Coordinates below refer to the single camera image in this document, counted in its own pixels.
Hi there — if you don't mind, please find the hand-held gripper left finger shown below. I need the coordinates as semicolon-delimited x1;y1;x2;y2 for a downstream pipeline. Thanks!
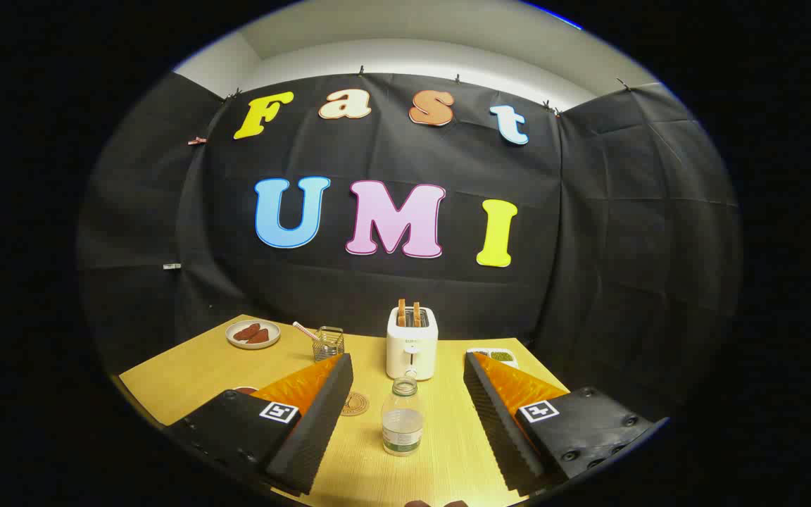
164;353;354;498

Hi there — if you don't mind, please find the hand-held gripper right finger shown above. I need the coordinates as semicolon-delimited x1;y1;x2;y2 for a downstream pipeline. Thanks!
463;351;670;496

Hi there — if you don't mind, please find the clear plastic juice bottle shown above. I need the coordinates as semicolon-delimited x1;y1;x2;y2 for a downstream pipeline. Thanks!
382;377;425;457

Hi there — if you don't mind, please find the wooden table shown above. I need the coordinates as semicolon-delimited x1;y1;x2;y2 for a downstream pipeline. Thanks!
118;315;572;507

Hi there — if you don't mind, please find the white divided dish with beans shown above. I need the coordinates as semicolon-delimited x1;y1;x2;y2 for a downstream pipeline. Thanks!
467;347;519;369

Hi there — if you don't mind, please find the white toaster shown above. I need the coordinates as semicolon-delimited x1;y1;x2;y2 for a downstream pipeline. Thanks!
386;306;439;381

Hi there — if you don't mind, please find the small white round plate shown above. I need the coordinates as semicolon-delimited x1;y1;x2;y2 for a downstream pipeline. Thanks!
226;320;282;350

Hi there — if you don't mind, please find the black backdrop cloth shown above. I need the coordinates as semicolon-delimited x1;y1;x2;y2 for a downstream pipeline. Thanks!
76;70;743;423

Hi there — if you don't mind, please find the wire mesh basket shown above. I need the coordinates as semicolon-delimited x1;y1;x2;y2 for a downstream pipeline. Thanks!
313;326;345;363

